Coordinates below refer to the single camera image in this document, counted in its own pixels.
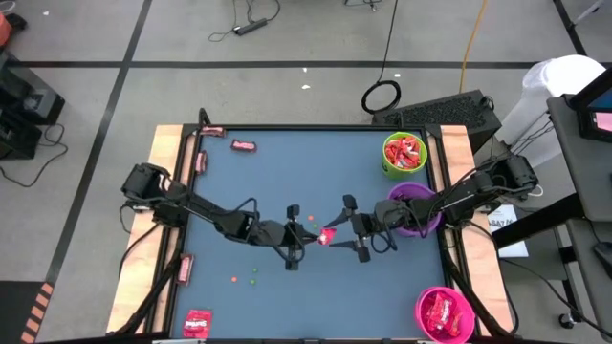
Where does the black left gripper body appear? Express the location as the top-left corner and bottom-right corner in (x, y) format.
(254, 204), (311, 272)

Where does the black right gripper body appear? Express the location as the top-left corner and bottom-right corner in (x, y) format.
(342, 193), (404, 264)

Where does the purple plastic bucket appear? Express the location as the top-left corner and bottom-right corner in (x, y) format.
(386, 181), (444, 239)

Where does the green plastic bucket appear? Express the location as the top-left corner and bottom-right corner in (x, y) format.
(382, 131), (429, 182)

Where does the pink plastic bucket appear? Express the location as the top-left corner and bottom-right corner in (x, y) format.
(413, 286), (476, 344)

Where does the wooden board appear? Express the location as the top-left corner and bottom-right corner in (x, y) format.
(105, 124), (186, 334)
(439, 124), (515, 335)

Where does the black perforated computer case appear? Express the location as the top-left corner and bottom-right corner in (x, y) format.
(371, 89), (503, 154)

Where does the white paper sheet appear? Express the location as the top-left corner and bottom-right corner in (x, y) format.
(487, 204), (530, 259)

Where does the black power strip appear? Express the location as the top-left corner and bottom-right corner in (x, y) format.
(232, 17), (269, 37)

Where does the white bag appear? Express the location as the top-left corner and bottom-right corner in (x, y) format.
(494, 54), (608, 172)

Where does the grey desk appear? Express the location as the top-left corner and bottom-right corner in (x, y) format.
(566, 217), (612, 344)
(546, 94), (612, 224)

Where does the black monitor with screen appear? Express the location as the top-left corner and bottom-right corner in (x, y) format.
(567, 66), (612, 144)

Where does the black equipment box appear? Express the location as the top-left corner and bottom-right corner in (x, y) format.
(0, 50), (67, 161)

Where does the black floor object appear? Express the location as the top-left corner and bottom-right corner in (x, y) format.
(5, 12), (29, 31)

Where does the orange object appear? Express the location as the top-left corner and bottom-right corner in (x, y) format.
(0, 11), (13, 48)

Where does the black coiled cable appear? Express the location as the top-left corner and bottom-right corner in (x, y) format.
(361, 0), (403, 116)

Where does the yellow cable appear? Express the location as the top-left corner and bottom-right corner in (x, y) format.
(458, 0), (489, 95)

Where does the black power strip cable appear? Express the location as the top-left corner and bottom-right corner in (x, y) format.
(208, 0), (281, 43)

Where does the black floor cable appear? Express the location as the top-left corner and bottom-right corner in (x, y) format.
(0, 122), (70, 188)

